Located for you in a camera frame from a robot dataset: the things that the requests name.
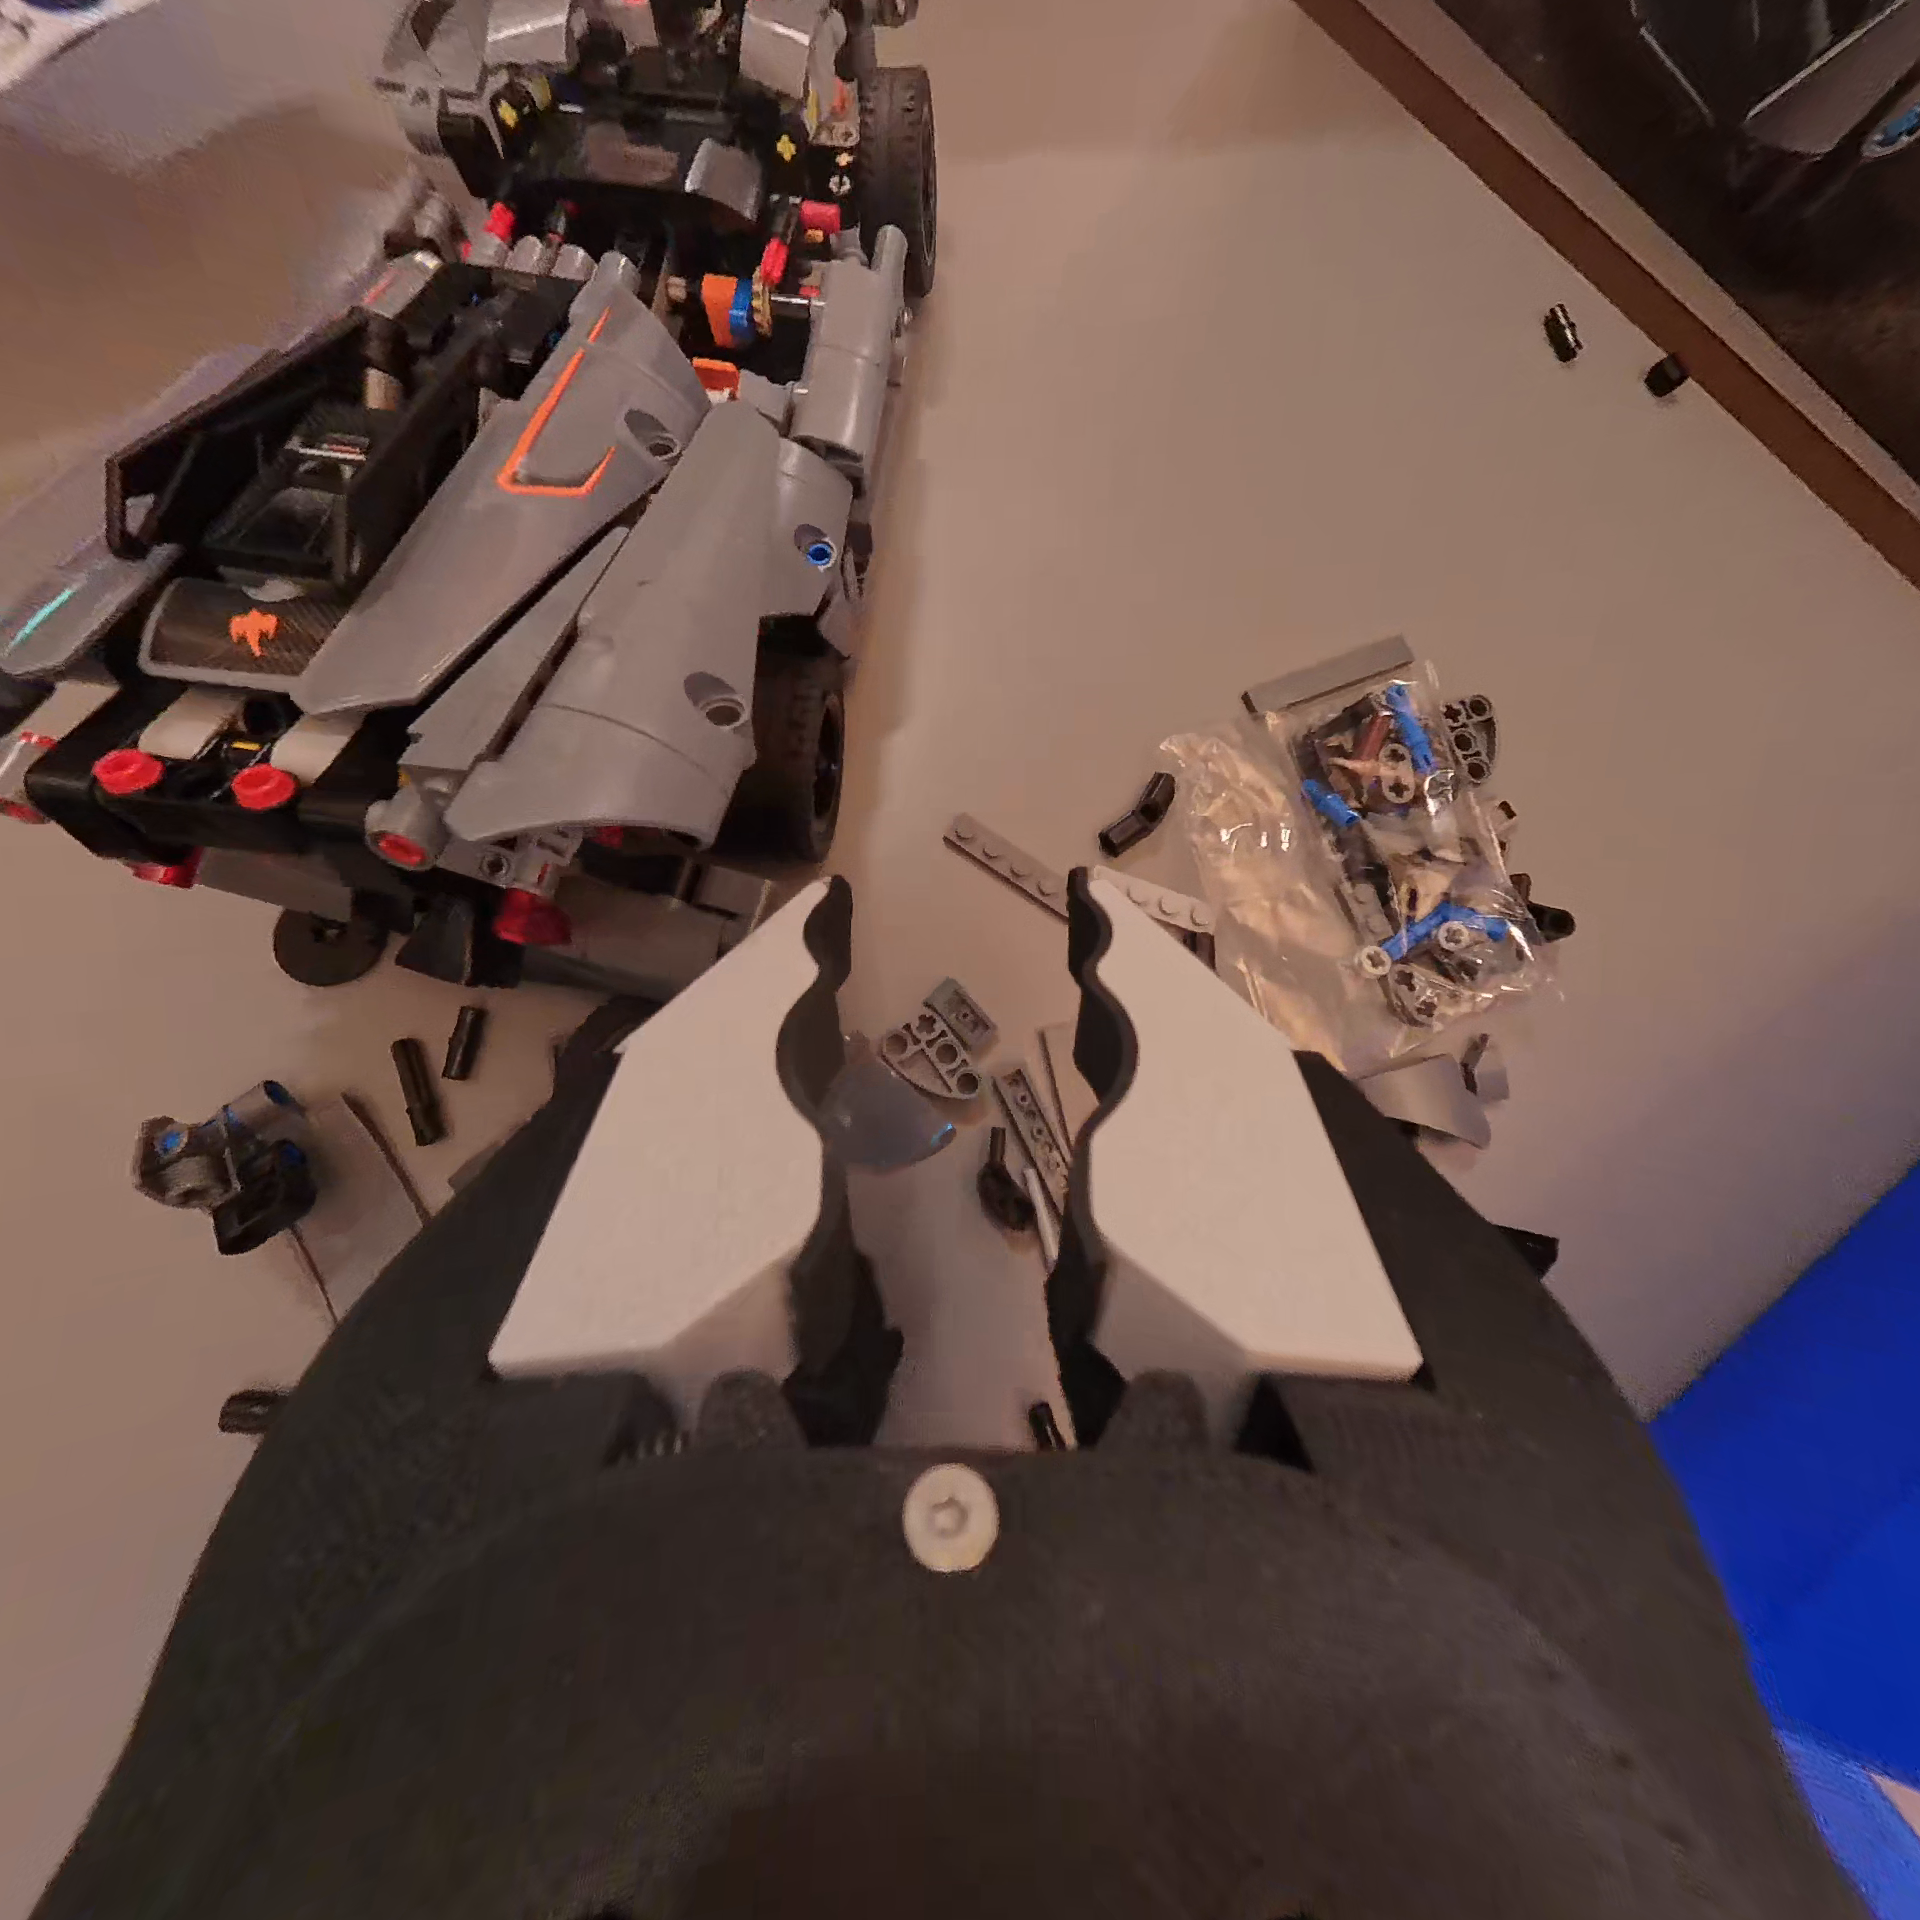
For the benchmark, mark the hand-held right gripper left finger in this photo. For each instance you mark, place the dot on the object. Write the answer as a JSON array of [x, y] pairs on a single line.
[[660, 1201]]

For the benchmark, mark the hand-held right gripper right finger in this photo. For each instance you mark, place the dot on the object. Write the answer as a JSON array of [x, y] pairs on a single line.
[[1245, 1201]]

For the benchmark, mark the grey lego car chassis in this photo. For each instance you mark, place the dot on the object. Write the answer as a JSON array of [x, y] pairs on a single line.
[[660, 134]]

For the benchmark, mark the dark grey curved lego panel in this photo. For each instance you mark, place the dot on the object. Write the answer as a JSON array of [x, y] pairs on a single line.
[[892, 1124]]

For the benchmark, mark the small bag of lego pieces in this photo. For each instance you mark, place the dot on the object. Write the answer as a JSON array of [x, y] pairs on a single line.
[[1350, 900]]

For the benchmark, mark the scattered loose lego pieces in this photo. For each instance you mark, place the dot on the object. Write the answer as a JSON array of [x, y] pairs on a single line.
[[939, 1034]]

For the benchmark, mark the black round lego disc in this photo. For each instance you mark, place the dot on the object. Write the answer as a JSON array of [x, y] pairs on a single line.
[[331, 948]]

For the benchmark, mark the small grey lego subassembly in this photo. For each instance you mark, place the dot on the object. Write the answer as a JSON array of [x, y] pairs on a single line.
[[224, 1171]]

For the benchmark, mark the long grey lego plate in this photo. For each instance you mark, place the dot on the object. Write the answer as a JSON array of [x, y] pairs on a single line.
[[1328, 679]]

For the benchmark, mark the small black lego piece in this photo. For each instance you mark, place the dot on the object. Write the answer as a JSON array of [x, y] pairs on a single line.
[[1565, 332], [1664, 374]]

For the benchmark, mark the dark lego set box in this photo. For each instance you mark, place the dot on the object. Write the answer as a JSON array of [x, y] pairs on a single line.
[[1725, 151]]

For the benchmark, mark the lego sticker sheet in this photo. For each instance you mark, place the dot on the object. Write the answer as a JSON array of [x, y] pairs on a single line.
[[44, 45]]

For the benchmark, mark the blue storage bin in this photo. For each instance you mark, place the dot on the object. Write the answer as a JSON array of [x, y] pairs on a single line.
[[1814, 1500]]

